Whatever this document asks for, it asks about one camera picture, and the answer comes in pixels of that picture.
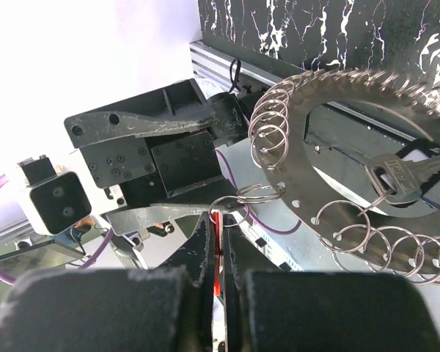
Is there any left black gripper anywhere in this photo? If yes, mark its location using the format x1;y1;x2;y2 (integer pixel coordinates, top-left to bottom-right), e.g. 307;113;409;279
64;79;248;235

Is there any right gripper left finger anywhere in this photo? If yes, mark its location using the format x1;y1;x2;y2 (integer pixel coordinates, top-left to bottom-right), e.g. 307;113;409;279
0;213;215;351

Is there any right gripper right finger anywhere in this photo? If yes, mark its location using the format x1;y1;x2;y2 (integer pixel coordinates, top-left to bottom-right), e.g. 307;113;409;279
223;216;440;351

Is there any silver key on band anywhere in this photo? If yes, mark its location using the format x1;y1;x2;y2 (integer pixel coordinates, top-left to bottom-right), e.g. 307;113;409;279
364;153;440;205

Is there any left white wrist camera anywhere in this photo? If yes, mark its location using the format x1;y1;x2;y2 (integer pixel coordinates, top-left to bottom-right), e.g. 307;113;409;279
18;155;92;235

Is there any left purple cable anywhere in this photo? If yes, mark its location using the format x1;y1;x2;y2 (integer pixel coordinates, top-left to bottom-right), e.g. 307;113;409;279
0;148;304;287

